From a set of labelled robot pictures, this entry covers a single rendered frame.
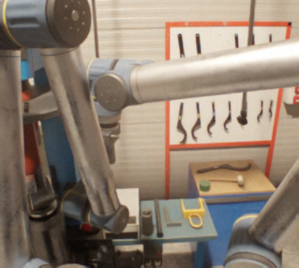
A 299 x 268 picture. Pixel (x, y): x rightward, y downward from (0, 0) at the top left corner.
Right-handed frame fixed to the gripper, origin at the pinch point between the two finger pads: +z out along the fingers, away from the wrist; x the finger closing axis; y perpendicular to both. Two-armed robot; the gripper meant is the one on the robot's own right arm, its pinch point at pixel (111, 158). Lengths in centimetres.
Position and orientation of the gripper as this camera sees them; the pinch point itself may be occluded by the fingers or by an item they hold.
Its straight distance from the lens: 109.1
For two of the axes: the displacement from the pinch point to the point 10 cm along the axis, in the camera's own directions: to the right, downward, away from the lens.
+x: 2.0, -3.5, 9.2
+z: 0.2, 9.4, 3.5
